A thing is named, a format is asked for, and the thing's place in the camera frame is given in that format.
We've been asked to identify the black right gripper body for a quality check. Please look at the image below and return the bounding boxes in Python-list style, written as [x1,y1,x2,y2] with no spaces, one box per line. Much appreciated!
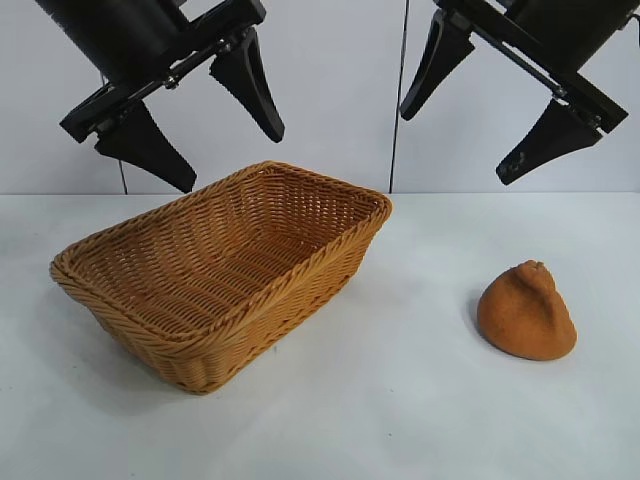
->
[433,0,640,136]

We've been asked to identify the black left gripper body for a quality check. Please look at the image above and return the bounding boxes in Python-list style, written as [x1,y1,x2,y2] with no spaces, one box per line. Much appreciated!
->
[34,0,267,144]

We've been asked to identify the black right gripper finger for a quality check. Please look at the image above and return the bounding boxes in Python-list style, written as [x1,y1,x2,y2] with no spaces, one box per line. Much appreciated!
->
[399,9,476,122]
[494,98,603,187]

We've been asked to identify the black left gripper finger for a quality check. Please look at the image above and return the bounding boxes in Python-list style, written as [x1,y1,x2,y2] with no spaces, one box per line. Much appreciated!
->
[208,31,287,144]
[93,102,197,194]

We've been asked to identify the tan woven wicker basket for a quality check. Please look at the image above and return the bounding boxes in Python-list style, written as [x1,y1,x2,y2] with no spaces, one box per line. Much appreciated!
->
[49,159,395,397]

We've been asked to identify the orange-brown bread roll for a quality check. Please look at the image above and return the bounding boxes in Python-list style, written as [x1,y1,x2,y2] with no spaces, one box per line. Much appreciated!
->
[475,258,579,361]

